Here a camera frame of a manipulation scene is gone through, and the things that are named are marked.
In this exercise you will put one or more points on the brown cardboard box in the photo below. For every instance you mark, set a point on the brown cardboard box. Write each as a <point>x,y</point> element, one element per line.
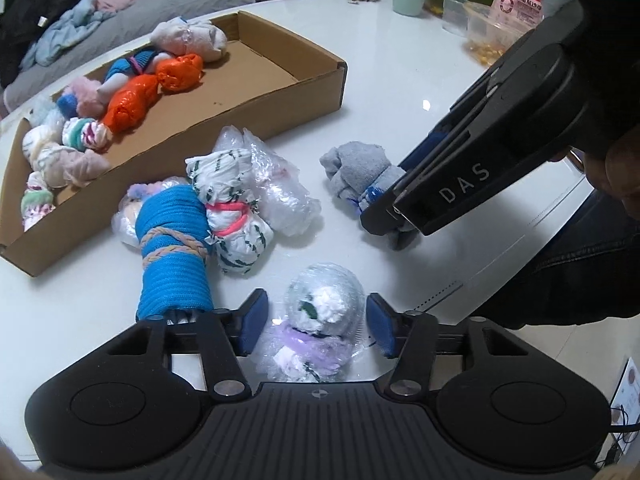
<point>250,75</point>

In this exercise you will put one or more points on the clear plastic food container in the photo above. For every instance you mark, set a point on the clear plastic food container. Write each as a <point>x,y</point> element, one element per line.
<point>492,35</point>

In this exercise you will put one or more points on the grey sock bundle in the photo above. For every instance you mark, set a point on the grey sock bundle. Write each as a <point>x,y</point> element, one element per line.
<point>355,165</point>

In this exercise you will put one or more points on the clear bubble wrap bundle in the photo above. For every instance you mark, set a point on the clear bubble wrap bundle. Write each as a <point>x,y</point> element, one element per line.
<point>285,195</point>

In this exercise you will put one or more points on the bubble-wrapped bundle purple tie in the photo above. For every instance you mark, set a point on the bubble-wrapped bundle purple tie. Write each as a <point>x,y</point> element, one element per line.
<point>325,300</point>

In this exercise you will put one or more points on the black garment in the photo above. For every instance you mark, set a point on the black garment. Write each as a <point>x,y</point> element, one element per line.
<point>30,5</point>

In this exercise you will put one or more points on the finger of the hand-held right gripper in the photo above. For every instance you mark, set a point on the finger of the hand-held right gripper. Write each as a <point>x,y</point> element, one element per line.
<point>377,217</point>
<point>425,152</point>

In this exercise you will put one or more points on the cream cloth bundle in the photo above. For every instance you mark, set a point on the cream cloth bundle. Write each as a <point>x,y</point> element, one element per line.
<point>200,40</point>

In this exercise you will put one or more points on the small orange bundle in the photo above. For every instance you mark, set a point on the small orange bundle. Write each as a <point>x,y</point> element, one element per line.
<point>180,72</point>

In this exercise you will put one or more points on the pile of clothes on sofa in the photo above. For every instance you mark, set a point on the pile of clothes on sofa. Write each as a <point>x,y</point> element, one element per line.
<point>70,30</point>

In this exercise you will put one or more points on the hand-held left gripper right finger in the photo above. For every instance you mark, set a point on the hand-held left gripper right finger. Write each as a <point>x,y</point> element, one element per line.
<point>380,322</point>

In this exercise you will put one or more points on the large orange bundle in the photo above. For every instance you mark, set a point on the large orange bundle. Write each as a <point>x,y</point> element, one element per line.
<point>130,105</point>

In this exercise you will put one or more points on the person's dark jeans leg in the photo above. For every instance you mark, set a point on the person's dark jeans leg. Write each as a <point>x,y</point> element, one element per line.
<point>575,270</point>

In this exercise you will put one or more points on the pastel bubble-wrapped bundle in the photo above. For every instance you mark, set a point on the pastel bubble-wrapped bundle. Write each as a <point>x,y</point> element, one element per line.
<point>125,215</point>

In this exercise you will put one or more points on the pale pink cloth bundle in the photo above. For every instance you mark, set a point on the pale pink cloth bundle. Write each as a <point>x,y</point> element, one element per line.
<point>80,167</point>

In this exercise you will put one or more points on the clear plastic cup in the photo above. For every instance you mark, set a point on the clear plastic cup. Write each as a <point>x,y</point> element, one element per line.
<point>457,15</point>

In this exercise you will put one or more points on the pastel green pink bundle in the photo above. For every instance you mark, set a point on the pastel green pink bundle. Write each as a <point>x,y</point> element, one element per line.
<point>35,205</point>

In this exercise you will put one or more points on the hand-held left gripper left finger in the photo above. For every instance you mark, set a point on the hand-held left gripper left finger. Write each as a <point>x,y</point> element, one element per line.
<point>252,320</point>

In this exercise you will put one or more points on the white green bundle pink tie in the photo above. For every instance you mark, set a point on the white green bundle pink tie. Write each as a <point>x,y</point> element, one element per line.
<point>235,240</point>

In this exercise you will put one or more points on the person's right hand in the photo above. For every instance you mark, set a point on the person's right hand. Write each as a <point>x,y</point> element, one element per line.
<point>617,175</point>

